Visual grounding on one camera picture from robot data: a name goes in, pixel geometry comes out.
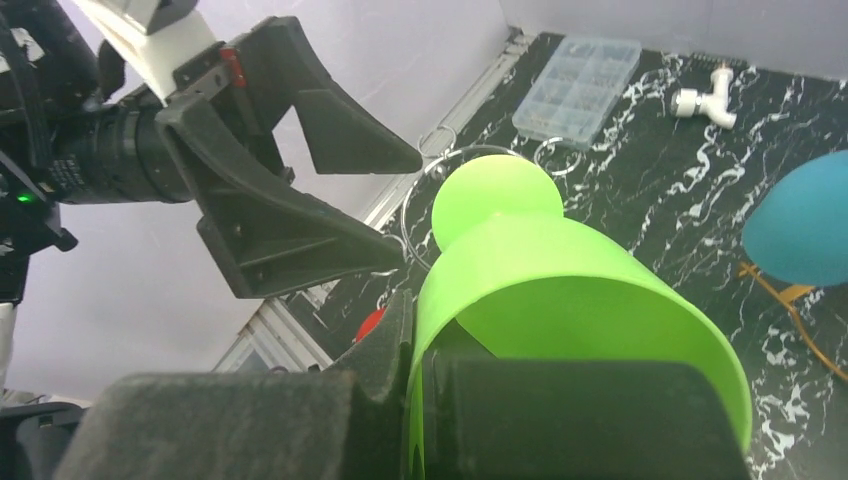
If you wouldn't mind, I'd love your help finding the white pipe fitting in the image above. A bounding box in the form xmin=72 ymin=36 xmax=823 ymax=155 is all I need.
xmin=669 ymin=64 xmax=737 ymax=130

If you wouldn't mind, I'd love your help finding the green plastic goblet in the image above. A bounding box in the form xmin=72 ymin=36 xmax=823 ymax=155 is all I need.
xmin=408 ymin=168 xmax=752 ymax=479

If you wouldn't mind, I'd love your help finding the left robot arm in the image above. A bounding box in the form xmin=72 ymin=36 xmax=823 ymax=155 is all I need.
xmin=1 ymin=1 xmax=422 ymax=479

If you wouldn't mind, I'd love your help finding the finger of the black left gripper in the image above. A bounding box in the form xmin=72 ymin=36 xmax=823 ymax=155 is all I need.
xmin=155 ymin=95 xmax=407 ymax=301
xmin=225 ymin=16 xmax=422 ymax=175

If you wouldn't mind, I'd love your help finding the red plastic goblet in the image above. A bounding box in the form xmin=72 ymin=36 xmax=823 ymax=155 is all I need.
xmin=354 ymin=307 xmax=385 ymax=342

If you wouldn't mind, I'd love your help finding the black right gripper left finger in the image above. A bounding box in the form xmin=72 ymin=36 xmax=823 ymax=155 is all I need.
xmin=56 ymin=290 xmax=414 ymax=479

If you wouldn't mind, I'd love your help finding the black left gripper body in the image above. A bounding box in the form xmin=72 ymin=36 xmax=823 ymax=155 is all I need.
xmin=155 ymin=42 xmax=295 ymax=219

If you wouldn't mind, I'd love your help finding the clear plastic organizer box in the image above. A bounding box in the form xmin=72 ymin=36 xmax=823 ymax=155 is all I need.
xmin=512 ymin=36 xmax=642 ymax=150

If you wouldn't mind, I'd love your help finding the silver wire glass rack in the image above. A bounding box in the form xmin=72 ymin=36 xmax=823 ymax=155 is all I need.
xmin=393 ymin=136 xmax=565 ymax=271

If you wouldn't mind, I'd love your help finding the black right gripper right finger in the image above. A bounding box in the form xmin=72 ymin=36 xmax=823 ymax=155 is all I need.
xmin=420 ymin=322 xmax=749 ymax=479

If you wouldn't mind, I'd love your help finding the blue plastic goblet front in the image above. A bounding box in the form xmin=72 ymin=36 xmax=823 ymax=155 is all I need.
xmin=742 ymin=150 xmax=847 ymax=287

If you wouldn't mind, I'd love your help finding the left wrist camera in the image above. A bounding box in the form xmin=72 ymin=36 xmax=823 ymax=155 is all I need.
xmin=74 ymin=0 xmax=217 ymax=102

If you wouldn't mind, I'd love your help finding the gold wire glass rack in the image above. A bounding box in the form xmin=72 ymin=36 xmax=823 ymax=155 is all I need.
xmin=737 ymin=261 xmax=847 ymax=383

